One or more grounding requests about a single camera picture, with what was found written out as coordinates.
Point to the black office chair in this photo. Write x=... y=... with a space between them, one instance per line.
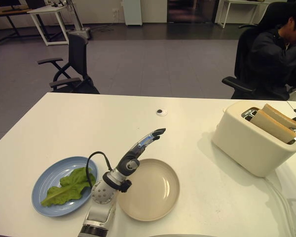
x=76 y=54
x=244 y=54

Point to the bread slice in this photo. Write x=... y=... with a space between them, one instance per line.
x=281 y=114
x=269 y=126

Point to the blue plate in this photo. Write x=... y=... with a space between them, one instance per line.
x=51 y=172

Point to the person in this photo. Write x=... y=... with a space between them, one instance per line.
x=269 y=54

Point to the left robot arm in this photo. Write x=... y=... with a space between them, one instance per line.
x=101 y=195

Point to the beige plate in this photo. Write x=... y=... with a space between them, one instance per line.
x=150 y=195

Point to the green lettuce leaf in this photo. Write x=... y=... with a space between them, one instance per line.
x=69 y=187

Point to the cream toaster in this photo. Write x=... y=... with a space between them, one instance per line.
x=236 y=138

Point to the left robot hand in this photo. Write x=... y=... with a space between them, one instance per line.
x=134 y=153

